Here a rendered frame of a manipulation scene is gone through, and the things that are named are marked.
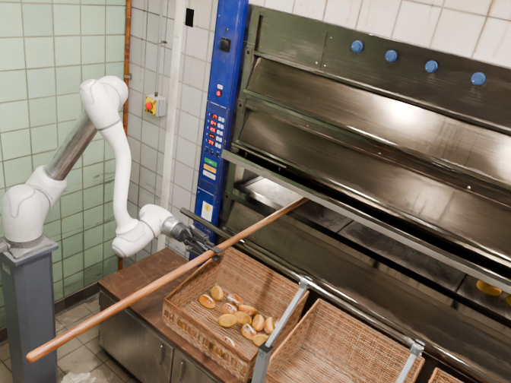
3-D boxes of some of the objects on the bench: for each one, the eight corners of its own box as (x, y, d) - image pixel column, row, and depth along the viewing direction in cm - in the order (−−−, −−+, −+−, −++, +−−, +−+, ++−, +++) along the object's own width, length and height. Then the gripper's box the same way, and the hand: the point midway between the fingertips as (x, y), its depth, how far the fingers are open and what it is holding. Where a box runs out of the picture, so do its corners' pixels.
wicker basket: (306, 336, 244) (318, 295, 231) (408, 400, 217) (427, 358, 204) (252, 393, 207) (262, 348, 194) (366, 478, 180) (386, 432, 168)
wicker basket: (220, 280, 273) (226, 242, 260) (300, 331, 246) (312, 290, 234) (159, 321, 236) (162, 279, 223) (245, 386, 209) (255, 341, 197)
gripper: (185, 212, 200) (227, 235, 189) (182, 242, 207) (223, 267, 196) (172, 217, 194) (215, 242, 183) (169, 249, 202) (211, 275, 190)
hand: (213, 251), depth 191 cm, fingers closed on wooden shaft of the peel, 3 cm apart
